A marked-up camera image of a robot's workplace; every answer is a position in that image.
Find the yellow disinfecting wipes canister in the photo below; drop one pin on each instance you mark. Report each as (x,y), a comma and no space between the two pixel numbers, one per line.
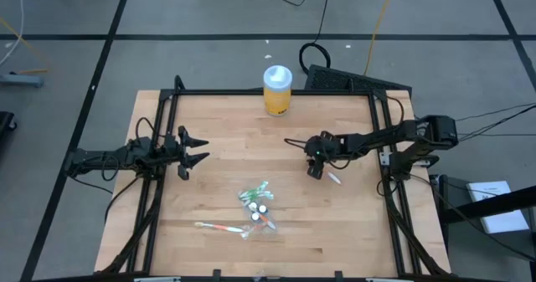
(277,102)

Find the silver aluminium extrusion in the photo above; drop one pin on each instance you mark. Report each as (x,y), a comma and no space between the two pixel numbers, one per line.
(157,279)
(389,279)

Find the black stand beam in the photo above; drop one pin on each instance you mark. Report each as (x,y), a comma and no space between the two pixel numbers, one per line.
(481,206)

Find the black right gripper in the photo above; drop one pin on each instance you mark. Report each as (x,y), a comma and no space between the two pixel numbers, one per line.
(316,171)

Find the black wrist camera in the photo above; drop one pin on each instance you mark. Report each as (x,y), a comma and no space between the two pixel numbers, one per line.
(171,148)
(322,150)

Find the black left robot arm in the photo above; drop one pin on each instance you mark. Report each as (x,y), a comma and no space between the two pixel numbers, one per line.
(96,158)

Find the black aluminium table frame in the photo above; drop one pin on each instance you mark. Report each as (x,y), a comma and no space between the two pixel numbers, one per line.
(218,92)

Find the black corner bracket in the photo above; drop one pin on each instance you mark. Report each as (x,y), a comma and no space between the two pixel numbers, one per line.
(179,85)

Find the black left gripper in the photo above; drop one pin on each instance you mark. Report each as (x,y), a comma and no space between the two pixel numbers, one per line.
(183,173)

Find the white booklet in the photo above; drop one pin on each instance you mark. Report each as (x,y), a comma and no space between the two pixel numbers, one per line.
(508,223)

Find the green white toothbrush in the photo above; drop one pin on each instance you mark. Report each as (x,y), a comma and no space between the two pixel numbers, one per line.
(244,196)
(255,194)
(268,196)
(264,186)

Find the black edge clamp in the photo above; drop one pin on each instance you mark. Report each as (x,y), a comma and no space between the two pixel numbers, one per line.
(216,273)
(338,274)

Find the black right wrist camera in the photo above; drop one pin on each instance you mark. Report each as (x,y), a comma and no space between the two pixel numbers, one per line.
(322,150)

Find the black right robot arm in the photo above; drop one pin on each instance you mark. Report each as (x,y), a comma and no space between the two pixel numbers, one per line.
(385,137)

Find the clear acrylic organizer box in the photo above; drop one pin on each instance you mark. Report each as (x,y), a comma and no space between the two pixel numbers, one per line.
(271,206)

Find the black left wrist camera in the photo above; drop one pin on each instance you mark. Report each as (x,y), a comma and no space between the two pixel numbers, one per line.
(171,148)

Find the grey metal floor foot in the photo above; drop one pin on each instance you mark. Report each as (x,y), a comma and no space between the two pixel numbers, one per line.
(21,81)

